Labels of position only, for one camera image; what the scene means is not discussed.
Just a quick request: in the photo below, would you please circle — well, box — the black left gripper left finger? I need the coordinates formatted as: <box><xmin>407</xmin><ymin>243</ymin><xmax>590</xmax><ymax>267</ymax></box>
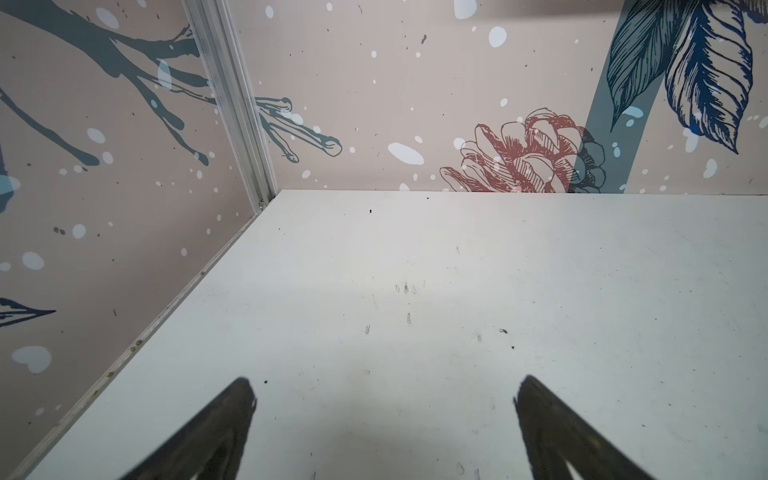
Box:
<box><xmin>123</xmin><ymin>377</ymin><xmax>257</xmax><ymax>480</ymax></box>

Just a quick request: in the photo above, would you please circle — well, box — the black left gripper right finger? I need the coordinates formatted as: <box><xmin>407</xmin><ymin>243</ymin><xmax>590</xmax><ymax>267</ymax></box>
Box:
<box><xmin>514</xmin><ymin>375</ymin><xmax>650</xmax><ymax>479</ymax></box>

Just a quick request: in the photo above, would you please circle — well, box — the aluminium frame corner post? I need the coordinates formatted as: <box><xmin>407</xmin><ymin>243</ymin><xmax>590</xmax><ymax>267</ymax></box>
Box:
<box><xmin>183</xmin><ymin>0</ymin><xmax>277</xmax><ymax>212</ymax></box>

